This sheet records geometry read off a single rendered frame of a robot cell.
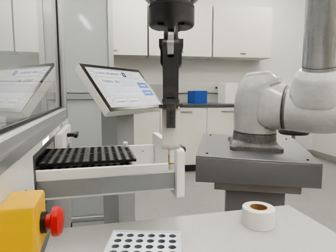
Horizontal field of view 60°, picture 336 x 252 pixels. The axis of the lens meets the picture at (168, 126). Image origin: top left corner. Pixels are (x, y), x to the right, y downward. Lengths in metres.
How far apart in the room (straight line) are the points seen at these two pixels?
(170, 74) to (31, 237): 0.29
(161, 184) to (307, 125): 0.55
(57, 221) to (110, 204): 1.38
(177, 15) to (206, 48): 3.76
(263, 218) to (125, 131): 1.18
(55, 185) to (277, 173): 0.65
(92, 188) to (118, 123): 1.04
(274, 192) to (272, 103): 0.29
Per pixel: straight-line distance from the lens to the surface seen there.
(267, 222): 0.67
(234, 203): 1.09
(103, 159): 0.68
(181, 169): 0.64
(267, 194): 1.09
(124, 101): 1.57
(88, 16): 2.46
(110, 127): 1.68
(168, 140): 0.49
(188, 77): 4.49
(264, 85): 1.04
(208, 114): 3.84
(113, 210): 1.80
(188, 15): 0.48
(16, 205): 0.42
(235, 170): 0.96
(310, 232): 0.71
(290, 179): 0.99
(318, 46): 0.98
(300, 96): 1.00
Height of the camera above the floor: 1.05
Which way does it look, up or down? 7 degrees down
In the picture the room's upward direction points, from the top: straight up
